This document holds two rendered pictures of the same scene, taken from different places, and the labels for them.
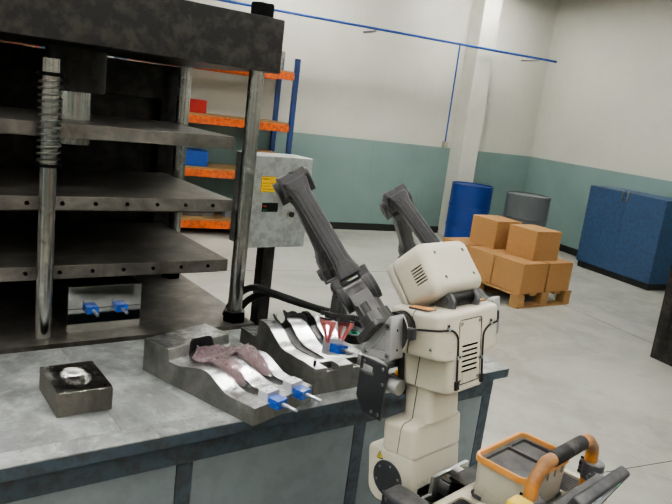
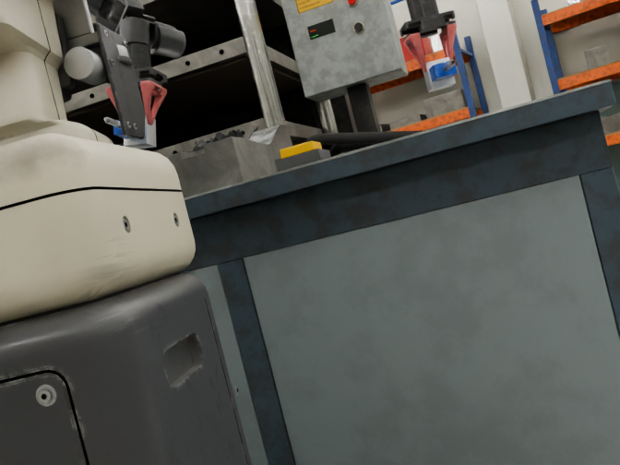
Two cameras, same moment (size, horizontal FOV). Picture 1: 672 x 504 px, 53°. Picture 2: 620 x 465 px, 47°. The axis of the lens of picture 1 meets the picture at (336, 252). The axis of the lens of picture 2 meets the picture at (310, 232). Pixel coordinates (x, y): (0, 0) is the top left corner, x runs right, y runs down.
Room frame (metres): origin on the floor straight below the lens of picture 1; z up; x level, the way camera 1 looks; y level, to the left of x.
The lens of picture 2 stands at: (1.48, -1.28, 0.70)
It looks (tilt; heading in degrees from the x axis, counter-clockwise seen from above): 1 degrees down; 53
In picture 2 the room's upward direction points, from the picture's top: 14 degrees counter-clockwise
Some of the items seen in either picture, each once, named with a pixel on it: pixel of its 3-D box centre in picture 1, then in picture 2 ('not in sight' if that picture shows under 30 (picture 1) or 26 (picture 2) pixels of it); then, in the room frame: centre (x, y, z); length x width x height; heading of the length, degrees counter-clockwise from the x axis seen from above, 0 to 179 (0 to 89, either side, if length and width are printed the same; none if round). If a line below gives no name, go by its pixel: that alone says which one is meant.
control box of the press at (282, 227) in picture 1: (259, 313); (384, 193); (2.99, 0.32, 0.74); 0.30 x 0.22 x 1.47; 127
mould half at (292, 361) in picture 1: (306, 344); (223, 167); (2.30, 0.07, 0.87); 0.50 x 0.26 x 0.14; 37
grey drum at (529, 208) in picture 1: (522, 227); not in sight; (8.96, -2.44, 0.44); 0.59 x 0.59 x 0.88
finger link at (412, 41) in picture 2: not in sight; (426, 47); (2.59, -0.32, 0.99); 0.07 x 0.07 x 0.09; 56
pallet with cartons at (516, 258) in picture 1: (505, 256); not in sight; (7.09, -1.80, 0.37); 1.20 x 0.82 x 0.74; 34
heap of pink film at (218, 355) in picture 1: (230, 356); not in sight; (2.02, 0.29, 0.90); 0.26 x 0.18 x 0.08; 54
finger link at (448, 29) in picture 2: not in sight; (438, 44); (2.61, -0.34, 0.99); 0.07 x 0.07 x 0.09; 56
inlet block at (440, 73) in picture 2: not in sight; (444, 69); (2.58, -0.36, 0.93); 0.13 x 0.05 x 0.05; 56
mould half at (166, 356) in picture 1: (226, 369); not in sight; (2.01, 0.30, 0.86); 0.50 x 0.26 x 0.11; 54
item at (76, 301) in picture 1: (85, 288); not in sight; (2.61, 0.98, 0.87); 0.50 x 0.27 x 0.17; 37
